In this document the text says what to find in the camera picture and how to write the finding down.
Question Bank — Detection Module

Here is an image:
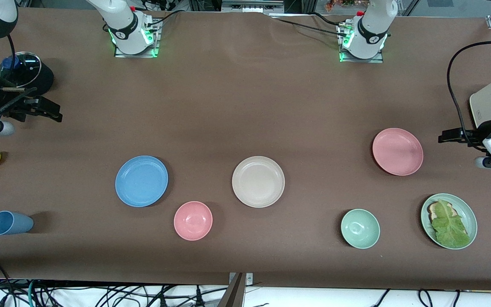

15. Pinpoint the pink plate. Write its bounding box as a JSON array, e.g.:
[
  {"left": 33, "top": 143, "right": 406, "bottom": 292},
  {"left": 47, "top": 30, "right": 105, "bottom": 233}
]
[{"left": 372, "top": 128, "right": 424, "bottom": 176}]

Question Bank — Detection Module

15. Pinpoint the blue plate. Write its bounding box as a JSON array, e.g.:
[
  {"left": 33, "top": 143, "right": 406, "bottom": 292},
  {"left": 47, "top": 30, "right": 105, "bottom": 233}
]
[{"left": 115, "top": 155, "right": 169, "bottom": 208}]

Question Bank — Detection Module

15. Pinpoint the glass lid blue knob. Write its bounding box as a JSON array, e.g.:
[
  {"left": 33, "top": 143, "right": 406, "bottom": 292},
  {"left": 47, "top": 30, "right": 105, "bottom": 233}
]
[{"left": 0, "top": 51, "right": 42, "bottom": 88}]

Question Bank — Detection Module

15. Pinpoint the toasted bread slice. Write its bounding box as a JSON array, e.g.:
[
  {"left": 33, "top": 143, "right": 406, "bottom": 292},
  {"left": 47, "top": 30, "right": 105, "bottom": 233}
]
[{"left": 427, "top": 201, "right": 459, "bottom": 222}]

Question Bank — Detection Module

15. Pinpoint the green plate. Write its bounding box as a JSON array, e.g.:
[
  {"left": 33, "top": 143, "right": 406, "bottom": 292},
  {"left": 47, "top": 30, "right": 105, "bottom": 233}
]
[{"left": 420, "top": 193, "right": 478, "bottom": 250}]

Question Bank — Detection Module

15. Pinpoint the green lettuce leaf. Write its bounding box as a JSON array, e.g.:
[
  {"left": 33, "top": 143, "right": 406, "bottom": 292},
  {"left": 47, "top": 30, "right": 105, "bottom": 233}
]
[{"left": 431, "top": 199, "right": 471, "bottom": 249}]

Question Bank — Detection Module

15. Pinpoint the blue cup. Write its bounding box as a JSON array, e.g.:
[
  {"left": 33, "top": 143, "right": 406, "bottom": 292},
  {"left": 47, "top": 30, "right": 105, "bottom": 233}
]
[{"left": 0, "top": 211, "right": 34, "bottom": 236}]

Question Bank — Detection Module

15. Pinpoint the small green bowl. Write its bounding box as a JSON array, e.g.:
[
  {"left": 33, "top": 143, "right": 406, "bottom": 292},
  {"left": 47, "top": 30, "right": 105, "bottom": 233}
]
[{"left": 341, "top": 209, "right": 381, "bottom": 249}]

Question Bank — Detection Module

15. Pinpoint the small pink bowl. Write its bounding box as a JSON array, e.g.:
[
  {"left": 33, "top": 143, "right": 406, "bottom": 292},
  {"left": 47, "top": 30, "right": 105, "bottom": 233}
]
[{"left": 173, "top": 201, "right": 213, "bottom": 241}]

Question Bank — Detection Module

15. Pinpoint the brown table cloth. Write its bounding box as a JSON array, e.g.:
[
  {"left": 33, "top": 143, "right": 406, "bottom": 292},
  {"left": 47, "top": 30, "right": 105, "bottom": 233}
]
[{"left": 0, "top": 8, "right": 491, "bottom": 291}]

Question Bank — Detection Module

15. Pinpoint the beige plate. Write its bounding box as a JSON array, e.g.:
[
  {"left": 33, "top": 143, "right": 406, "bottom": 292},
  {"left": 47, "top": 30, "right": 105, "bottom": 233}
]
[{"left": 232, "top": 156, "right": 285, "bottom": 208}]

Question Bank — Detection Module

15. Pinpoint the grey diagonal bar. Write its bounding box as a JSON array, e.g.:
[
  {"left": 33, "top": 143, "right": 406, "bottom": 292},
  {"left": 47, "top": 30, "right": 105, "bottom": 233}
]
[{"left": 218, "top": 273, "right": 246, "bottom": 307}]

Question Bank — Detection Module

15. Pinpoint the black saucepan blue handle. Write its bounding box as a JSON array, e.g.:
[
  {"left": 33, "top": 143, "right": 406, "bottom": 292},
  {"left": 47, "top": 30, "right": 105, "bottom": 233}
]
[{"left": 0, "top": 51, "right": 55, "bottom": 97}]

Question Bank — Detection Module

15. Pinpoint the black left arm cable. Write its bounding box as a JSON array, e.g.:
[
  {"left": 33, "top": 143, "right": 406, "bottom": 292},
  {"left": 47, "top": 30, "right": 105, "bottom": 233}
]
[{"left": 447, "top": 41, "right": 491, "bottom": 150}]

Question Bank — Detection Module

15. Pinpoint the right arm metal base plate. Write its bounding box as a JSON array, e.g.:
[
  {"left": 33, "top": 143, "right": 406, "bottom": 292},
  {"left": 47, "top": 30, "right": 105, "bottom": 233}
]
[{"left": 114, "top": 19, "right": 161, "bottom": 58}]

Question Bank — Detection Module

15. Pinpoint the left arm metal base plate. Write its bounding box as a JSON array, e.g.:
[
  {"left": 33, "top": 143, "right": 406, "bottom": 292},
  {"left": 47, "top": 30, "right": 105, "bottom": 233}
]
[{"left": 339, "top": 23, "right": 384, "bottom": 64}]

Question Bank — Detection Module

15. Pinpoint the grey metal frame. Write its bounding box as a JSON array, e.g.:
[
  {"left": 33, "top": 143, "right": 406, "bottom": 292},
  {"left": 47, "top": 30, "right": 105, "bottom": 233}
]
[{"left": 221, "top": 0, "right": 284, "bottom": 13}]

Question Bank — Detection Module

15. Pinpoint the silver metal bracket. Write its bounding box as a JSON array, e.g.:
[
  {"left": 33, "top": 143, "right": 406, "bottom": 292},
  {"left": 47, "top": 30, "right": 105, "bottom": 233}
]
[{"left": 228, "top": 272, "right": 254, "bottom": 287}]

